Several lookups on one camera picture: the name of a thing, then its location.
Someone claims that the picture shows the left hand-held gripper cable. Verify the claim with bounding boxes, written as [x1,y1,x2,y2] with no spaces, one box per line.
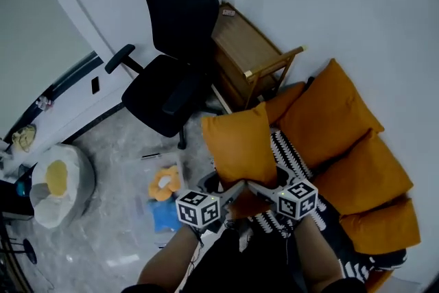
[187,226,207,272]

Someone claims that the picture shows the small orange sofa pillow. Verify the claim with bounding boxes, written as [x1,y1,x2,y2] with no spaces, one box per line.
[200,102,279,221]

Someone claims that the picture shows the black round base stand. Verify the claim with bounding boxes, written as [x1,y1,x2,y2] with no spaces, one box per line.
[0,237,38,266]

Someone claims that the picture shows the black flat panel screen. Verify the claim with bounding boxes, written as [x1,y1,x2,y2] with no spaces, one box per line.
[0,177,36,218]

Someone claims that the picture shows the wooden side table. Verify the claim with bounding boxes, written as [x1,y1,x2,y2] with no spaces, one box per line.
[209,0,309,115]

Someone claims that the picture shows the person's black trousers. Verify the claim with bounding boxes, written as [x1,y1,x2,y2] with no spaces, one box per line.
[205,228,299,268]

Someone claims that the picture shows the hand-held gripper cable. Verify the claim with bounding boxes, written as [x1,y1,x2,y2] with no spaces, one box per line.
[187,226,207,272]
[280,219,296,266]

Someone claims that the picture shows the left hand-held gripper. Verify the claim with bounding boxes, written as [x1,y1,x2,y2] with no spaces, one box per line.
[174,171,247,233]

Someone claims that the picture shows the right hand-held gripper cable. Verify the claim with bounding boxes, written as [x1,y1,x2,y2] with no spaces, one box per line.
[280,219,296,266]

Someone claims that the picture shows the clear plastic storage bin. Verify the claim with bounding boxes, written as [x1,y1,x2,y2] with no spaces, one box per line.
[118,151,189,250]

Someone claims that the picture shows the orange sofa with striped blanket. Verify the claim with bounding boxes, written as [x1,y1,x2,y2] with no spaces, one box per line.
[248,128,410,283]

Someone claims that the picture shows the person's black shirt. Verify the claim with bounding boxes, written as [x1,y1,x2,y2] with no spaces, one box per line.
[121,250,368,293]

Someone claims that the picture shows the blue star pillow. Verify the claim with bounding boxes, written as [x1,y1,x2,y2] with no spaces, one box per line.
[147,198,183,235]

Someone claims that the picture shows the black office chair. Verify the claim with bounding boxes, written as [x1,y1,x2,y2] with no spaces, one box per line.
[104,0,221,150]

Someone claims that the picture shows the large orange sofa pillow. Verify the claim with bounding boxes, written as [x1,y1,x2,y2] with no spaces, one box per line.
[339,196,423,256]
[274,58,385,171]
[311,128,414,218]

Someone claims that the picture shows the orange flower pillow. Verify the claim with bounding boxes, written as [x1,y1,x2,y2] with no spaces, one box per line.
[147,165,182,202]

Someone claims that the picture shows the egg shaped bean bag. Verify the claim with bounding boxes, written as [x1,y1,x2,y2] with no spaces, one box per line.
[28,143,97,231]

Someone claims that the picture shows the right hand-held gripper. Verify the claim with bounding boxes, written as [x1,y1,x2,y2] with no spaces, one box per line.
[246,164,320,222]

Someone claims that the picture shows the person's left forearm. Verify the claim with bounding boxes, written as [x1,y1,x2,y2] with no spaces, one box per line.
[137,224,202,286]

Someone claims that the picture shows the person's right forearm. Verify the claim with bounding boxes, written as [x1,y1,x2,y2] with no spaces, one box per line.
[292,213,346,293]

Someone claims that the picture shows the yellow cloth bag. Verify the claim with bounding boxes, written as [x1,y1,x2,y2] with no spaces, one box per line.
[11,124,38,153]

